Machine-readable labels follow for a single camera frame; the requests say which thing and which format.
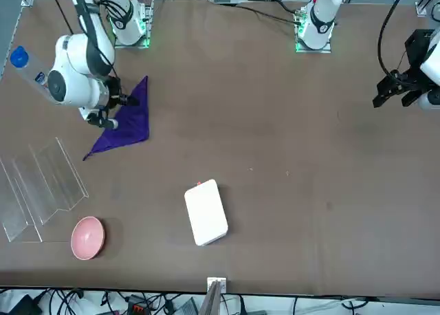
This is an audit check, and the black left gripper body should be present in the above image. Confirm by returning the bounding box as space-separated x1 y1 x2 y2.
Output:
404 28 437 91

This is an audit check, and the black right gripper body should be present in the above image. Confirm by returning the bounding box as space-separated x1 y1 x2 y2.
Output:
102 76 123 110

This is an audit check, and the purple towel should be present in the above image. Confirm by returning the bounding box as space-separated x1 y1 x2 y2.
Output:
82 75 151 162

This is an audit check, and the clear acrylic storage rack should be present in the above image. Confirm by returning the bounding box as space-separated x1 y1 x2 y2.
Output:
0 135 90 243

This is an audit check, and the clear bottle blue cap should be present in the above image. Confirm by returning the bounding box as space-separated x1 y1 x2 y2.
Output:
9 45 58 105

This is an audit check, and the white drawer box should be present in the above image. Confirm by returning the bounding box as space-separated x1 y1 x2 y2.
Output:
184 179 230 247

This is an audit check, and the pink bowl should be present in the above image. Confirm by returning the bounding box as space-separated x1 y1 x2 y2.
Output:
71 216 107 261

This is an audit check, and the black orange device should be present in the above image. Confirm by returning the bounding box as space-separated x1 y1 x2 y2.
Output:
126 294 154 315

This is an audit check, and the black box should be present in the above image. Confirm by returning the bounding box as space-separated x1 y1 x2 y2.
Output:
8 294 43 315

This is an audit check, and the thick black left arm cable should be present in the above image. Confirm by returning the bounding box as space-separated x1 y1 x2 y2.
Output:
377 0 412 78

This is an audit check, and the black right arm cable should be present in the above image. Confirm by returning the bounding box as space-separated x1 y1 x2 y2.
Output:
47 0 121 89

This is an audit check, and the dark cable across table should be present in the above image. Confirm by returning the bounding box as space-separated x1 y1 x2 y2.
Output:
235 3 300 23

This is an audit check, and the white table edge bracket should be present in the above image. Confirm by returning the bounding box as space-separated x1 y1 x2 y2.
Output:
207 276 228 294

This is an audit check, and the grey camera post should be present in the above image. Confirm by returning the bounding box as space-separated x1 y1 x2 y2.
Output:
200 280 223 315

